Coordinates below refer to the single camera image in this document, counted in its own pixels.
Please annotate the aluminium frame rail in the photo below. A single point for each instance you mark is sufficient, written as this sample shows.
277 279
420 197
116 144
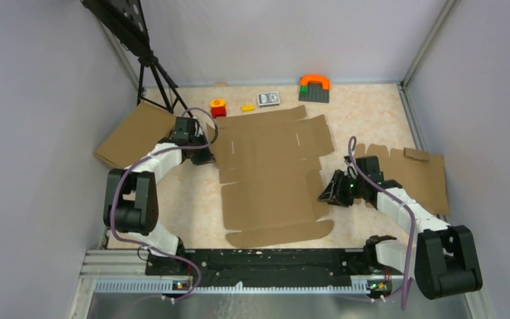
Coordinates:
113 284

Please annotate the playing card deck box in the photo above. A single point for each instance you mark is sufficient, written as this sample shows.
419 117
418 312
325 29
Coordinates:
268 99

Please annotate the black tripod stand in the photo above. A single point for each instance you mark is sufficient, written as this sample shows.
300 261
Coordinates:
125 19

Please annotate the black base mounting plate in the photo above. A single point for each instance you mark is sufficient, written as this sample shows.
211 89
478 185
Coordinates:
272 268

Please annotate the flat cardboard sheet right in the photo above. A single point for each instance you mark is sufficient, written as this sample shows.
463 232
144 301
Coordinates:
420 173

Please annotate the grey plate with orange arch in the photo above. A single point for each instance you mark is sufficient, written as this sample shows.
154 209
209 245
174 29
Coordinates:
314 88

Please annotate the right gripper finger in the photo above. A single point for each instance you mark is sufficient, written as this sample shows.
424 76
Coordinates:
338 183
345 199

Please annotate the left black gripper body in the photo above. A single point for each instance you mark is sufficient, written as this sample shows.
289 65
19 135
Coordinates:
198 139

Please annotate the folded cardboard box left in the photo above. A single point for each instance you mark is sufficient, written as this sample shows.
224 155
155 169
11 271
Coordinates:
135 136

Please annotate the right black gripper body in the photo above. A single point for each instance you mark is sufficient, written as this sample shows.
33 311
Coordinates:
352 185

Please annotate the small yellow block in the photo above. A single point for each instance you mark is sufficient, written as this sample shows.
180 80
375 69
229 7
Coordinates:
247 108

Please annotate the large cardboard box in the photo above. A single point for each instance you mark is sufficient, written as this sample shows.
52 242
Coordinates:
270 175

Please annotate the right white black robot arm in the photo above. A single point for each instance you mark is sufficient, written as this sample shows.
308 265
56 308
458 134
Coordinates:
439 257

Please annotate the red yellow toy block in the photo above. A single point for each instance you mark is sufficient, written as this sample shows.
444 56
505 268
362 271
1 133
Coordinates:
218 108

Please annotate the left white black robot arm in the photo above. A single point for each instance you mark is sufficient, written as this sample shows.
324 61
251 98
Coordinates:
131 201

